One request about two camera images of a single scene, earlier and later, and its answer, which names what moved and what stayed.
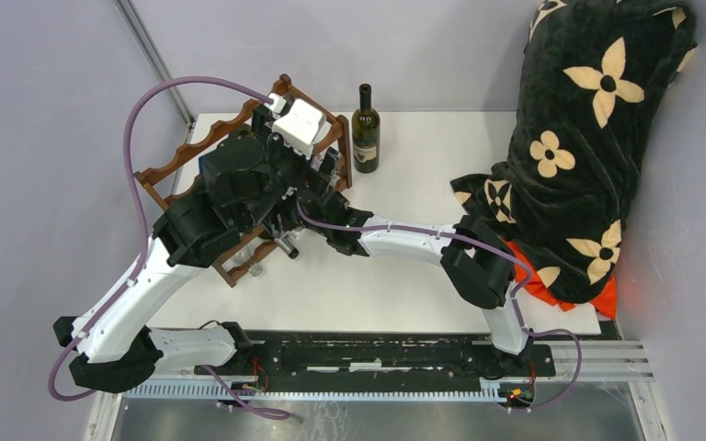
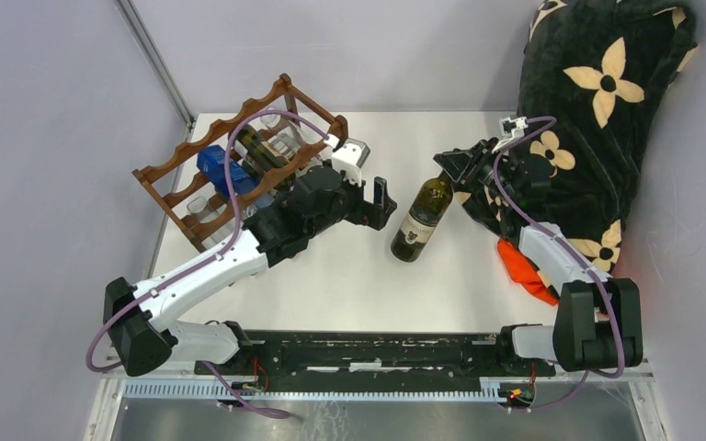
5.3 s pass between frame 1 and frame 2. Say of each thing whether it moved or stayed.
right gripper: moved
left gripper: moved
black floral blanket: stayed
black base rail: stayed
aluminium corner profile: stayed
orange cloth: stayed
